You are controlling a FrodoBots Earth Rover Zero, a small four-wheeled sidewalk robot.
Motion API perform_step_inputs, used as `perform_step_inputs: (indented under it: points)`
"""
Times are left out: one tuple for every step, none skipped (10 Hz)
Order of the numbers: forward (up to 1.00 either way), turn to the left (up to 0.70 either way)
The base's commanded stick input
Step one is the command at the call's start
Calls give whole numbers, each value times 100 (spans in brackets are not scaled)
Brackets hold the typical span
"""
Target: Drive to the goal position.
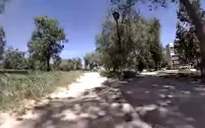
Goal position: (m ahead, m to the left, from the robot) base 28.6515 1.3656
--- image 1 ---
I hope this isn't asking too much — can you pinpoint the pale sandy dirt path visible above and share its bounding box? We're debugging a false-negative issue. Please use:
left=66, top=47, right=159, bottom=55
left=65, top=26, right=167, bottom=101
left=0, top=70, right=205, bottom=128

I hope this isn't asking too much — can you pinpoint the group of green trees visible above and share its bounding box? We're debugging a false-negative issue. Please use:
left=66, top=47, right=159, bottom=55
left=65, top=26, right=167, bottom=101
left=94, top=16, right=166, bottom=75

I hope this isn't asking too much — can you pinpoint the tall green tree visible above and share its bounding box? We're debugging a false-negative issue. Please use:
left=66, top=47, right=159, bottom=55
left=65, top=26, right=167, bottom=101
left=27, top=15, right=69, bottom=72

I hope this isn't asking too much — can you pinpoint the pale building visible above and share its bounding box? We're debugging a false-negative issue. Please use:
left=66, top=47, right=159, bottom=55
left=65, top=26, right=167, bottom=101
left=164, top=42, right=181, bottom=70

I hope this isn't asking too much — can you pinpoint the green grass field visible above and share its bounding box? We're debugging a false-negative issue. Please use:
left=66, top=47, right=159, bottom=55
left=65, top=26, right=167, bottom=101
left=0, top=69, right=88, bottom=114

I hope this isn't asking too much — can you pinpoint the dark green tree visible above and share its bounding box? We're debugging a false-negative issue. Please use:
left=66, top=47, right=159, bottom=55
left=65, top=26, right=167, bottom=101
left=173, top=19, right=203, bottom=69

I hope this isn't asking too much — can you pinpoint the row of bushes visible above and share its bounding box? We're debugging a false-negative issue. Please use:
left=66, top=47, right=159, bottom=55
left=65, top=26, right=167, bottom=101
left=3, top=46, right=83, bottom=72

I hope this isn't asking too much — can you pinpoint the large leaning tree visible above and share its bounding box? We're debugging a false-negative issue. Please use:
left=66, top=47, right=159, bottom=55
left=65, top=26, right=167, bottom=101
left=149, top=0, right=205, bottom=79

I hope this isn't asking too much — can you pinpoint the dark lamp post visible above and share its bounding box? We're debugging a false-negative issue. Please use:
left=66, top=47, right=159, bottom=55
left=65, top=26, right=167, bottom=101
left=111, top=10, right=124, bottom=73

